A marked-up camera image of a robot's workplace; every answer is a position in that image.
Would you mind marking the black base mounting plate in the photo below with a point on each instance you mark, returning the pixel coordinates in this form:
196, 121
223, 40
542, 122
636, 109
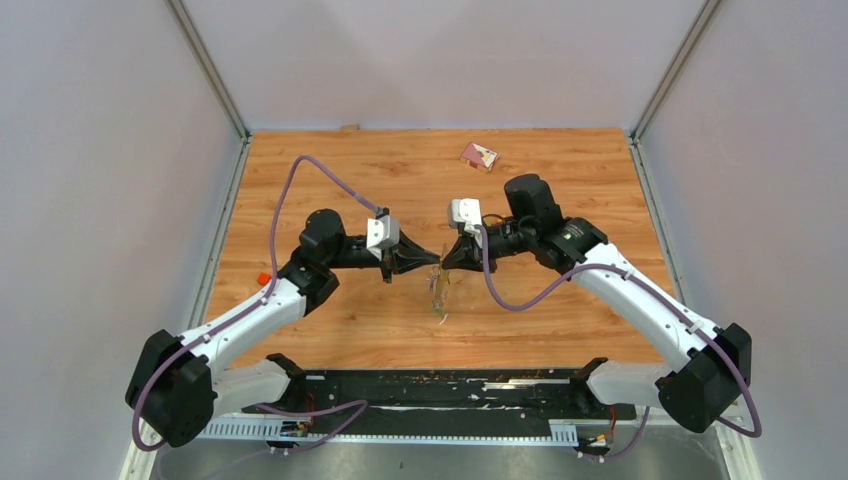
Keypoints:
494, 403

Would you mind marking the pink picture block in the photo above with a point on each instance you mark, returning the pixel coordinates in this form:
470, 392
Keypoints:
479, 157

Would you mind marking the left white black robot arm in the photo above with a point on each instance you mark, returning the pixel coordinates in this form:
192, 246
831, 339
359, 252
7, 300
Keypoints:
182, 382

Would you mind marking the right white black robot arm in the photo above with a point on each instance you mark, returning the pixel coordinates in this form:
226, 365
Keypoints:
705, 372

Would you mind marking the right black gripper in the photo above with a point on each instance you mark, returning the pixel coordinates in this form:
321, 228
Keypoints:
459, 256

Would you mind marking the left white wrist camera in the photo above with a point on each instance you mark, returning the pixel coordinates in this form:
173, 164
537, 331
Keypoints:
382, 234

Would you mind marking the orange red brick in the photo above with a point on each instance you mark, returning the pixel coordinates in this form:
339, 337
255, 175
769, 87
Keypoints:
263, 279

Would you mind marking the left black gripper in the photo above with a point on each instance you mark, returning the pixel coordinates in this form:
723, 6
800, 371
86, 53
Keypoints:
405, 256

